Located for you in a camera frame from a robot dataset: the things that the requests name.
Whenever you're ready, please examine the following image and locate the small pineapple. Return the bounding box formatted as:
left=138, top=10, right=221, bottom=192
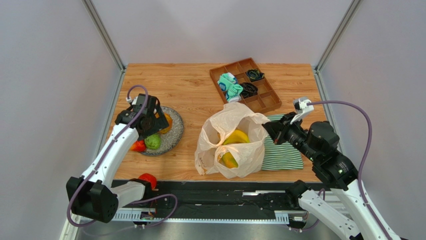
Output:
left=159, top=113, right=173, bottom=135

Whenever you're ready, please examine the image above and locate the yellow banana bunch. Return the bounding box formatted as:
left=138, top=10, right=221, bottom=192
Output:
left=222, top=129, right=250, bottom=145

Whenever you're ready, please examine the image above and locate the translucent beige plastic bag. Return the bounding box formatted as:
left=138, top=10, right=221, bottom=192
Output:
left=194, top=102, right=269, bottom=179

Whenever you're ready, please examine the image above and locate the yellow green mango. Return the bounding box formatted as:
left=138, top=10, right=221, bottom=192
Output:
left=219, top=152, right=239, bottom=169

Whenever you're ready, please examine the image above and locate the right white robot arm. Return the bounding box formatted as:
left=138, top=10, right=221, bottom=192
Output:
left=262, top=112, right=400, bottom=240

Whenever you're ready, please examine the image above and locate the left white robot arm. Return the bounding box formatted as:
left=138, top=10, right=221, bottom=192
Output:
left=66, top=94, right=169, bottom=223

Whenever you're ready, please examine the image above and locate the grey fruit plate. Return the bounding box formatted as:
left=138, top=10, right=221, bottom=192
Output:
left=141, top=106, right=184, bottom=156

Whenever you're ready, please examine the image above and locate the green striped cloth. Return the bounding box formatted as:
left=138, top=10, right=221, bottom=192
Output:
left=261, top=114, right=304, bottom=171

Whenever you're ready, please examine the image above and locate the small red orange fruit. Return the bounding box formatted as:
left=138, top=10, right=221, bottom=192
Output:
left=130, top=140, right=147, bottom=153

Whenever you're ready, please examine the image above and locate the brown compartment tray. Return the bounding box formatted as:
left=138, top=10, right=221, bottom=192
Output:
left=209, top=57, right=282, bottom=114

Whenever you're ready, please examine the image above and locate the red orange peach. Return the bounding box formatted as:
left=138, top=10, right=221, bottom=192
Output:
left=138, top=173, right=157, bottom=190

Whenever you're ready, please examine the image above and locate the black yellow sock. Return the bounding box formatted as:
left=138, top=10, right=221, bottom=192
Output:
left=245, top=68, right=265, bottom=82

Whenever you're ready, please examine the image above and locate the mint green sock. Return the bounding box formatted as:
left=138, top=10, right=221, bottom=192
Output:
left=217, top=72, right=244, bottom=103

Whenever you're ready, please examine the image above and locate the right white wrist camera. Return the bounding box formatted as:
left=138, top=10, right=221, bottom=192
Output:
left=290, top=96, right=314, bottom=125

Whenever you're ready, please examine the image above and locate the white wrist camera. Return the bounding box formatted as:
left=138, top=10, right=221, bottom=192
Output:
left=290, top=96, right=314, bottom=125
left=126, top=96, right=138, bottom=106

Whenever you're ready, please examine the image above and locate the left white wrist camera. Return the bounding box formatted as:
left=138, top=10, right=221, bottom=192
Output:
left=126, top=96, right=138, bottom=106

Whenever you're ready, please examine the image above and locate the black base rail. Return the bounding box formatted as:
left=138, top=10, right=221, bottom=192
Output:
left=107, top=181, right=310, bottom=228

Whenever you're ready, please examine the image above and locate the left aluminium frame post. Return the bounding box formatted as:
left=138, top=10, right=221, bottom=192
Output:
left=82, top=0, right=126, bottom=73

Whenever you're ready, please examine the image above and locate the aluminium frame post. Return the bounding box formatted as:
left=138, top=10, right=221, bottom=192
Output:
left=314, top=0, right=363, bottom=72
left=82, top=0, right=126, bottom=73

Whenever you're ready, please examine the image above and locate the right aluminium frame post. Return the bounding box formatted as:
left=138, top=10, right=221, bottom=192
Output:
left=314, top=0, right=363, bottom=72

